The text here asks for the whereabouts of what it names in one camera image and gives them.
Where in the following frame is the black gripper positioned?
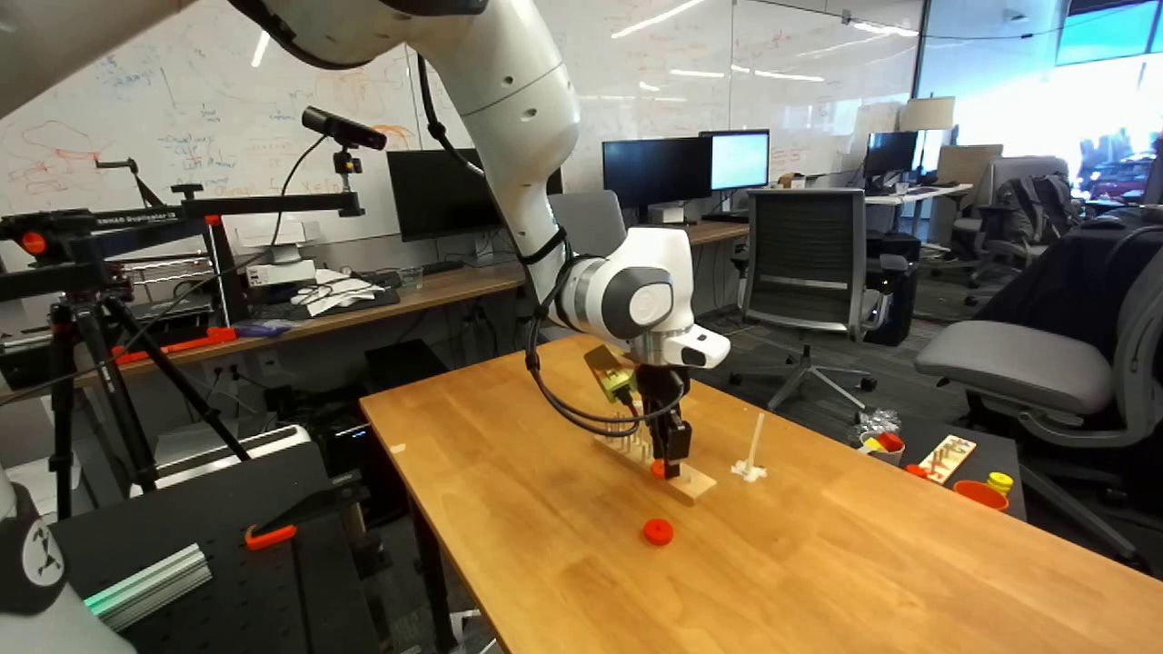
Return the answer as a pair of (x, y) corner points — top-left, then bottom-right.
(636, 366), (690, 480)

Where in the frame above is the orange disc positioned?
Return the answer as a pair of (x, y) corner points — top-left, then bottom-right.
(645, 457), (667, 480)
(639, 520), (677, 544)

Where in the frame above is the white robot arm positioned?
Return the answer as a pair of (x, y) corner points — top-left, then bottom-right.
(229, 0), (730, 477)

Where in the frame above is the wooden peg rack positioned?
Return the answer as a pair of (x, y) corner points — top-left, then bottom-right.
(597, 431), (715, 502)

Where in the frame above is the clear plastic stand far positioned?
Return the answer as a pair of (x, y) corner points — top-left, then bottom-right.
(730, 410), (765, 485)

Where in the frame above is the black mesh office chair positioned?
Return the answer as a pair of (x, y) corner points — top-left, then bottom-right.
(742, 189), (864, 416)

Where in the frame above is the computer monitor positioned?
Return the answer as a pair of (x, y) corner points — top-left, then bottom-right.
(701, 130), (771, 193)

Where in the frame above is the orange cup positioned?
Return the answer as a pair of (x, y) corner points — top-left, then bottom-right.
(951, 480), (1009, 511)

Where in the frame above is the grey office chair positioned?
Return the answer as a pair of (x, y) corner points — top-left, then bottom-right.
(916, 224), (1163, 568)

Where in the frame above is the black camera tripod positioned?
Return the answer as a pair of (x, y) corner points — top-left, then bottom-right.
(0, 184), (361, 520)

